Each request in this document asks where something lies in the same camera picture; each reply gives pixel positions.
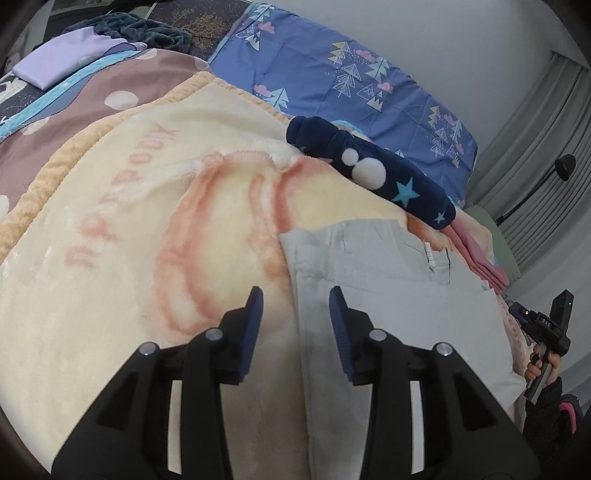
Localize grey curtain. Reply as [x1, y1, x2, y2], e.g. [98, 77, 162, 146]
[467, 53, 590, 272]

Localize brown dotted bedsheet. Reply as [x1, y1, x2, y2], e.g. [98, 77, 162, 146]
[1, 49, 209, 216]

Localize navy star plush garment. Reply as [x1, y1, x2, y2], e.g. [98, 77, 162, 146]
[286, 116, 456, 230]

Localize dark teal fuzzy blanket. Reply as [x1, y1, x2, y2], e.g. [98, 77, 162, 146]
[63, 12, 192, 54]

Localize grey t-shirt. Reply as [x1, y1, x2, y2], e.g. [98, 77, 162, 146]
[280, 220, 525, 479]

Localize folded pink clothes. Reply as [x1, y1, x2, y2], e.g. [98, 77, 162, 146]
[443, 217, 509, 293]

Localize black floor lamp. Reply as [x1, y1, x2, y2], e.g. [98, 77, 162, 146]
[495, 154, 577, 226]

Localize blue tree-pattern pillow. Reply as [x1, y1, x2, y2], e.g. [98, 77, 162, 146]
[209, 3, 478, 207]

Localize cream peach fleece blanket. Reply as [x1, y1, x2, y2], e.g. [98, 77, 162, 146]
[0, 71, 532, 480]

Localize person's right hand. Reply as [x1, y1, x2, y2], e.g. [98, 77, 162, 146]
[524, 344, 562, 394]

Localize folded lavender cloth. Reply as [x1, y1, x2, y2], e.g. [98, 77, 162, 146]
[12, 27, 147, 91]

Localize green cushion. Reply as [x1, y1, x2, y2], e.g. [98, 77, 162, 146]
[465, 206, 522, 283]

